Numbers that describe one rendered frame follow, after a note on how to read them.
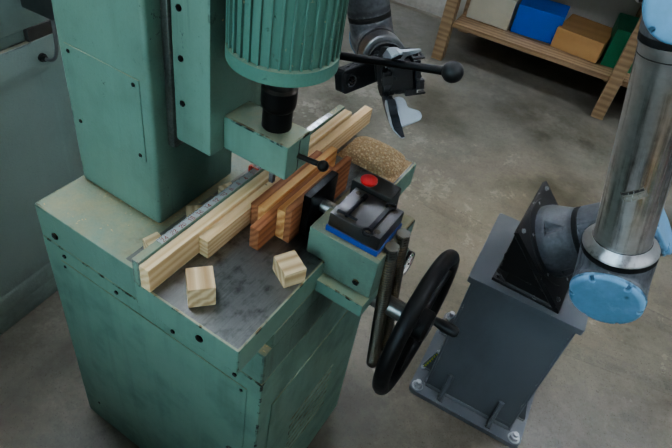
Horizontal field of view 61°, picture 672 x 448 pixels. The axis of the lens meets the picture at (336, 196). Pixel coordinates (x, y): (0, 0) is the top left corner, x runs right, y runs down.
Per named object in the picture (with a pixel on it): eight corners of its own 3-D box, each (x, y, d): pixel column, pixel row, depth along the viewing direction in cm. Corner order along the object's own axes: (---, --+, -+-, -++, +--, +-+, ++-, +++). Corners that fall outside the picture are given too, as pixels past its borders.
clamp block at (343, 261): (367, 301, 98) (377, 265, 92) (302, 263, 102) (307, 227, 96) (406, 252, 108) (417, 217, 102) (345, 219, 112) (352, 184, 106)
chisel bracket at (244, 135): (284, 188, 99) (288, 148, 94) (221, 154, 104) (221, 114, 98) (308, 168, 104) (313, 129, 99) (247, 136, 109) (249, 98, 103)
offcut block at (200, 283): (215, 304, 89) (216, 287, 86) (188, 308, 88) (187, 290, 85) (212, 282, 92) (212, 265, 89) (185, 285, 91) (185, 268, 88)
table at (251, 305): (286, 412, 84) (290, 390, 80) (135, 307, 94) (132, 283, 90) (449, 202, 125) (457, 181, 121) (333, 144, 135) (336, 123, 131)
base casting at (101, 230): (260, 388, 100) (263, 358, 94) (40, 235, 119) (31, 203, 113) (381, 245, 131) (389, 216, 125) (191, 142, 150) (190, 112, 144)
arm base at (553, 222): (549, 194, 155) (586, 186, 148) (575, 256, 158) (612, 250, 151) (525, 225, 142) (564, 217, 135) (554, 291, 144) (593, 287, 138)
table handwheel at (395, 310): (373, 419, 89) (459, 254, 88) (270, 351, 96) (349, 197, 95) (407, 384, 117) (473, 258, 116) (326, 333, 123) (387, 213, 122)
